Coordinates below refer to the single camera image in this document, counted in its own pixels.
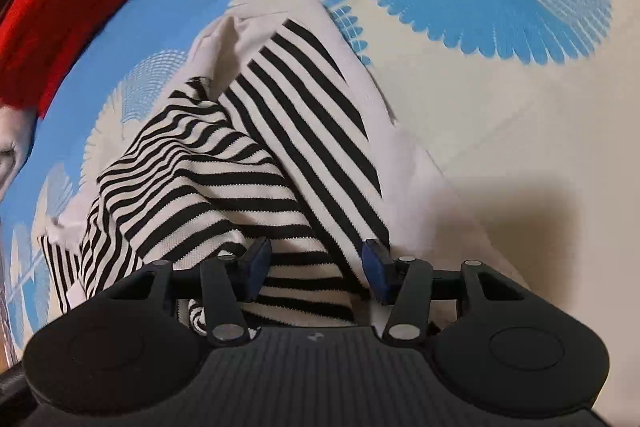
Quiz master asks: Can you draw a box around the black white striped shirt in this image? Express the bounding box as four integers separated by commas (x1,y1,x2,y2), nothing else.
37,0,503,339

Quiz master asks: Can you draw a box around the red folded blanket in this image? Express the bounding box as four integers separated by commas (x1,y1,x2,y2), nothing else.
0,0,179,120

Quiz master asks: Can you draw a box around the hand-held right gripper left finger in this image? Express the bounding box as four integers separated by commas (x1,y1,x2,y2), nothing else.
107,237,274,348

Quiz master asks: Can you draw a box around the white fluffy folded blanket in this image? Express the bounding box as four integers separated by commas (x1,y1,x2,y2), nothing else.
0,104,42,204

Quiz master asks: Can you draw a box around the blue cream patterned bedsheet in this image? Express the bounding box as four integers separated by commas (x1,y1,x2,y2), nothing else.
0,0,640,360

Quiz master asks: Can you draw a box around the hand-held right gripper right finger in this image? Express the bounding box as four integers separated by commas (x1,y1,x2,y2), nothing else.
362,238,531,348

